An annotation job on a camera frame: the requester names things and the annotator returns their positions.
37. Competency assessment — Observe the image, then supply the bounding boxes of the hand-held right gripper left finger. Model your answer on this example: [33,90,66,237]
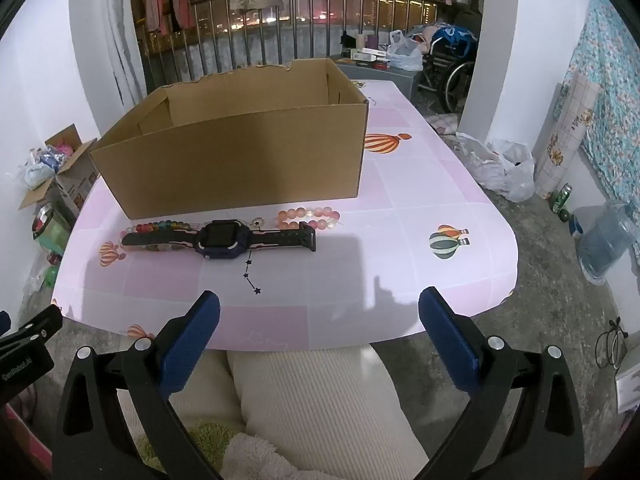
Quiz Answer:
[52,290,221,480]

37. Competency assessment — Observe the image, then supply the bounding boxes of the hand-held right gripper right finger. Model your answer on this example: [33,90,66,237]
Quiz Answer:
[410,286,586,480]

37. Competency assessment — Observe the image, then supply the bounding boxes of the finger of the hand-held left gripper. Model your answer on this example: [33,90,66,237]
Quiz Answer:
[0,305,63,359]

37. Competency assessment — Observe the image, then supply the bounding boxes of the dark blue smartwatch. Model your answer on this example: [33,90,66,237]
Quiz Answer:
[121,219,317,262]

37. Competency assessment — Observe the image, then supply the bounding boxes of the rainbow bead bracelet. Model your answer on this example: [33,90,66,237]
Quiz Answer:
[120,219,201,251]

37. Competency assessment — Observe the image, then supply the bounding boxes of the pink bead bracelet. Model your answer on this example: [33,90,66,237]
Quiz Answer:
[276,206,342,232]

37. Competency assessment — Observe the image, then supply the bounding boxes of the brown cardboard box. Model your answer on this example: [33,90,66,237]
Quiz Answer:
[90,57,371,221]

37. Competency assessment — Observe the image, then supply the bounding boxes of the green fluffy cloth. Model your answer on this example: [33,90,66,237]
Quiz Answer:
[134,421,251,480]

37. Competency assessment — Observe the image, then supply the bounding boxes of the green packaging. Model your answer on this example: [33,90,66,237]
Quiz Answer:
[32,202,73,256]

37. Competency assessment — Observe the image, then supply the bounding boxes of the pink balloon-print tablecloth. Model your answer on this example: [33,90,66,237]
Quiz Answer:
[52,79,518,353]

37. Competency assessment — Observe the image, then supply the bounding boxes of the person's legs cream pants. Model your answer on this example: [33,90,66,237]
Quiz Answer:
[117,344,432,480]

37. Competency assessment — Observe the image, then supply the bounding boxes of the open printed cardboard box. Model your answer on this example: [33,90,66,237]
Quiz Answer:
[17,124,99,217]

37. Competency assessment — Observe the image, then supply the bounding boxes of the crumpled white plastic bags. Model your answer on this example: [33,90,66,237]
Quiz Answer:
[452,132,537,204]

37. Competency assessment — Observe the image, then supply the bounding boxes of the large water bottle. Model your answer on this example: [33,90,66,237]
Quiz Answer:
[577,200,640,287]

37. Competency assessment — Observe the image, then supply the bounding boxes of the rolled printed mat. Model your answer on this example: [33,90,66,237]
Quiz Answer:
[534,70,602,201]

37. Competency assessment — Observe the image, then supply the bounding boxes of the grey cabinet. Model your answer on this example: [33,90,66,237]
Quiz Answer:
[334,57,427,102]

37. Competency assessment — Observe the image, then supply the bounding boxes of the blue bag pile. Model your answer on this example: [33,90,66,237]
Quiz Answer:
[424,22,480,114]

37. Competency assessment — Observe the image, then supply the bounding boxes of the white plastic bag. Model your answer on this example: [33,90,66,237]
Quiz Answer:
[387,30,426,72]

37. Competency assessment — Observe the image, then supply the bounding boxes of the floral sheet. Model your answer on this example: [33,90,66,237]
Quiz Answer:
[564,0,640,211]

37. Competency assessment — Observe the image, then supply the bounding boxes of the white curtain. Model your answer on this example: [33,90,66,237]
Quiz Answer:
[97,0,149,107]

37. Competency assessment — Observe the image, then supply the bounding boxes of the metal balcony railing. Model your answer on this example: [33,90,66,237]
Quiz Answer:
[134,0,451,92]

